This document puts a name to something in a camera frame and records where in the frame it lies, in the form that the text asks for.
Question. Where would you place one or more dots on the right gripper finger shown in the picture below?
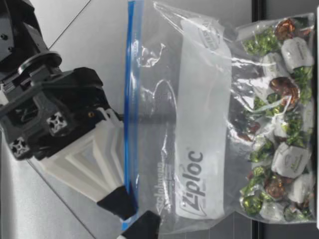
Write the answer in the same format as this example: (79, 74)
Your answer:
(104, 159)

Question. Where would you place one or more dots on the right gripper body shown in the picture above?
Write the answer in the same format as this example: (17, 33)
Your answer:
(69, 94)

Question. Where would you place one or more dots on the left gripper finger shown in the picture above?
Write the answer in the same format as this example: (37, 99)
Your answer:
(143, 225)

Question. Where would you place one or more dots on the clear zip bag with candies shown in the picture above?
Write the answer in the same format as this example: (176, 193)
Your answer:
(199, 119)

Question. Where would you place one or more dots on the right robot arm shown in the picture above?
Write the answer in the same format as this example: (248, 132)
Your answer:
(17, 27)

